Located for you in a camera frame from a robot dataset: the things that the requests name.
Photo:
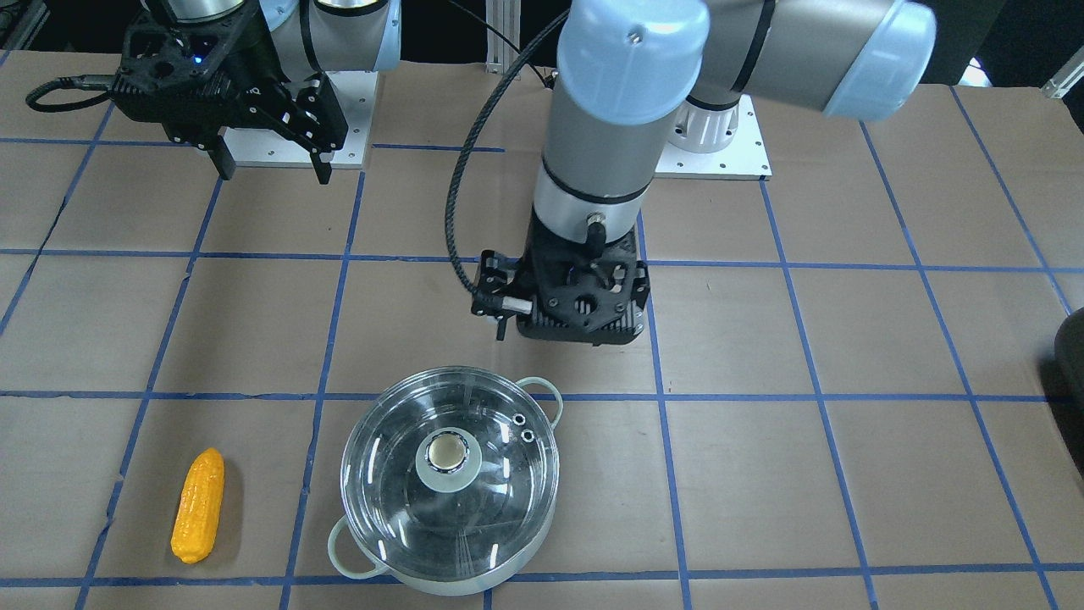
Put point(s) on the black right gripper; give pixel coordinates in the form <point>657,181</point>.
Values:
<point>261,61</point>

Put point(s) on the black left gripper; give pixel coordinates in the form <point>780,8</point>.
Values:
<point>494,278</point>

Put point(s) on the glass pot lid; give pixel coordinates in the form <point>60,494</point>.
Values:
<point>449,466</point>

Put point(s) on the yellow corn cob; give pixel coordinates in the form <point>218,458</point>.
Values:
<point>196,522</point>

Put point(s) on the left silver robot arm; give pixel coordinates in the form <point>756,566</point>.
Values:
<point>637,76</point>

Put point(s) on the pale green electric pot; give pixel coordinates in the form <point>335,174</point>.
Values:
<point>447,483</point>

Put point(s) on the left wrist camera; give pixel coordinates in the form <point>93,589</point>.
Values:
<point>499,298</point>

